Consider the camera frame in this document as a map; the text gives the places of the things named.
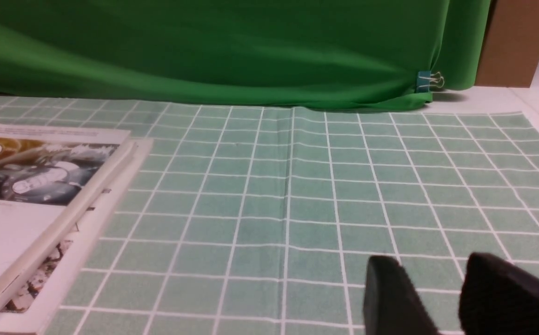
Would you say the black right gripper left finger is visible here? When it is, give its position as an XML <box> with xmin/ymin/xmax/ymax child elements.
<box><xmin>363</xmin><ymin>256</ymin><xmax>439</xmax><ymax>335</ymax></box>

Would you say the top white textbook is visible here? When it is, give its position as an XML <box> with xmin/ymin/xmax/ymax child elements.
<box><xmin>0</xmin><ymin>123</ymin><xmax>133</xmax><ymax>295</ymax></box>

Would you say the brown cardboard box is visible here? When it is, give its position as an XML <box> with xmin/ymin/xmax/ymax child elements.
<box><xmin>475</xmin><ymin>0</ymin><xmax>539</xmax><ymax>88</ymax></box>

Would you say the green backdrop cloth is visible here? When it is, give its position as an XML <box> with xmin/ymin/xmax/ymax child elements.
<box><xmin>0</xmin><ymin>0</ymin><xmax>491</xmax><ymax>111</ymax></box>

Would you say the bottom thin white book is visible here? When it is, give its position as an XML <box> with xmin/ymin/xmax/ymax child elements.
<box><xmin>0</xmin><ymin>139</ymin><xmax>153</xmax><ymax>335</ymax></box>

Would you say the green checkered tablecloth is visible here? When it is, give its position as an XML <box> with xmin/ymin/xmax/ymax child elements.
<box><xmin>0</xmin><ymin>97</ymin><xmax>539</xmax><ymax>335</ymax></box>

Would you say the blue binder clip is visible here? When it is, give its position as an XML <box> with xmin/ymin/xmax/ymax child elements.
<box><xmin>415</xmin><ymin>71</ymin><xmax>445</xmax><ymax>93</ymax></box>

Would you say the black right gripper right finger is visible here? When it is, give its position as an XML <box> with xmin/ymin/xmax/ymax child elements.
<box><xmin>459</xmin><ymin>252</ymin><xmax>539</xmax><ymax>335</ymax></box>

